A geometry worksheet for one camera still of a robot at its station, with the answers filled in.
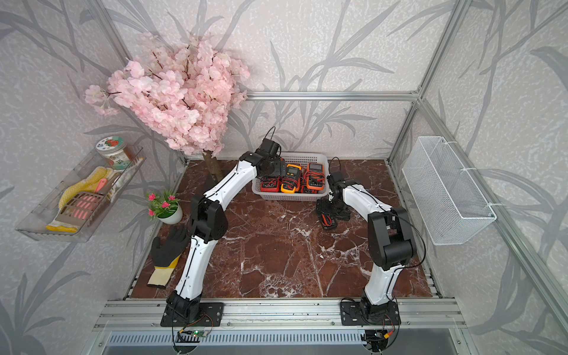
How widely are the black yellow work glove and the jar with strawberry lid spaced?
0.34 metres

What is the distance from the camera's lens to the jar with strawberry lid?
0.71 m

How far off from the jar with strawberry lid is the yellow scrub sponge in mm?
34

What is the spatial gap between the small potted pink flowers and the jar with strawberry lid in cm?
16

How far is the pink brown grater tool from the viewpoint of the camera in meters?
0.60

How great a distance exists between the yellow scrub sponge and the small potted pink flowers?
161 mm

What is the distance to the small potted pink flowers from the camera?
0.87 meters

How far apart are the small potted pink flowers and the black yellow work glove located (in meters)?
0.06

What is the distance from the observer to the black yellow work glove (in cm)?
83

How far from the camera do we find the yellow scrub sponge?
2.04 feet
